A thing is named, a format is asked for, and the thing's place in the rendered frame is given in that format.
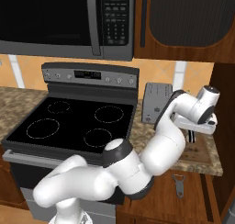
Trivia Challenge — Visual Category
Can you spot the grey toaster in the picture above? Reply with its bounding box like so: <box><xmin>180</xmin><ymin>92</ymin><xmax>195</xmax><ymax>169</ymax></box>
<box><xmin>140</xmin><ymin>82</ymin><xmax>174</xmax><ymax>125</ymax></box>

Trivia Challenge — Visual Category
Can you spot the grey microwave door handle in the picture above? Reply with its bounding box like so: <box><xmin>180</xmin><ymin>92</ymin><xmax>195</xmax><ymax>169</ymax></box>
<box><xmin>85</xmin><ymin>0</ymin><xmax>102</xmax><ymax>57</ymax></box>

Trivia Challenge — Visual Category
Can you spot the wooden cupboard door dark panel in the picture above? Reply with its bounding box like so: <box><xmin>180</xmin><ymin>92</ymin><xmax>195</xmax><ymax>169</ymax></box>
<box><xmin>133</xmin><ymin>0</ymin><xmax>235</xmax><ymax>64</ymax></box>

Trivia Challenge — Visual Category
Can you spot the wooden base cabinet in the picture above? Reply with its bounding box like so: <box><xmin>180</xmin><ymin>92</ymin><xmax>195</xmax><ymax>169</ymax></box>
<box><xmin>0</xmin><ymin>144</ymin><xmax>30</xmax><ymax>211</ymax></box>

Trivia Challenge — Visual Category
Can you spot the grey oven door handle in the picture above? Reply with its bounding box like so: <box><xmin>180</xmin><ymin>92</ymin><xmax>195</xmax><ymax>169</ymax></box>
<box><xmin>2</xmin><ymin>150</ymin><xmax>67</xmax><ymax>171</ymax></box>

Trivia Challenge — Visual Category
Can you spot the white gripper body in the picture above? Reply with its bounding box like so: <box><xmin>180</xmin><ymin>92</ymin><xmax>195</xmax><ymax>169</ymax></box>
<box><xmin>173</xmin><ymin>112</ymin><xmax>218</xmax><ymax>136</ymax></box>

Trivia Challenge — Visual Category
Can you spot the brown wooden cutting board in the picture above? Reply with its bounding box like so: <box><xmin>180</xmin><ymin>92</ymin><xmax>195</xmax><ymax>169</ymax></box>
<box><xmin>179</xmin><ymin>132</ymin><xmax>213</xmax><ymax>166</ymax></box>

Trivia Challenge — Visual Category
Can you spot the black and grey stove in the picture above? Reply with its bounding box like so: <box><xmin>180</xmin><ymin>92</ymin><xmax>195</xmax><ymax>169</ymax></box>
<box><xmin>1</xmin><ymin>62</ymin><xmax>140</xmax><ymax>223</ymax></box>

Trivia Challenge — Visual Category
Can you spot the tall wooden cabinet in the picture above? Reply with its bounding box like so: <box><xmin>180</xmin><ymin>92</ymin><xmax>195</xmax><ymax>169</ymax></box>
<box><xmin>209</xmin><ymin>62</ymin><xmax>235</xmax><ymax>218</ymax></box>

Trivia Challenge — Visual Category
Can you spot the grey metal peeler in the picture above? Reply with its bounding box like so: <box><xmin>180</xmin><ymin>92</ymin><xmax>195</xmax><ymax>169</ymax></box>
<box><xmin>171</xmin><ymin>173</ymin><xmax>187</xmax><ymax>199</ymax></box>

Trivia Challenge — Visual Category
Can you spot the black and grey microwave oven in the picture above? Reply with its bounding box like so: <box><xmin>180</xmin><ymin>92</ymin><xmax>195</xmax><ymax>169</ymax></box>
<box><xmin>0</xmin><ymin>0</ymin><xmax>136</xmax><ymax>62</ymax></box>

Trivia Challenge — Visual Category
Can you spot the open wooden drawer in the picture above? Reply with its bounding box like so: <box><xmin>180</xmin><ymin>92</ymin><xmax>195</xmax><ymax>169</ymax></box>
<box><xmin>115</xmin><ymin>168</ymin><xmax>222</xmax><ymax>224</ymax></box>

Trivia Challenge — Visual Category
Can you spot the dark cupboard door handle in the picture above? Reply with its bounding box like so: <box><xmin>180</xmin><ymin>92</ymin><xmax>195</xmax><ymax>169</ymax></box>
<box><xmin>140</xmin><ymin>0</ymin><xmax>150</xmax><ymax>49</ymax></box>

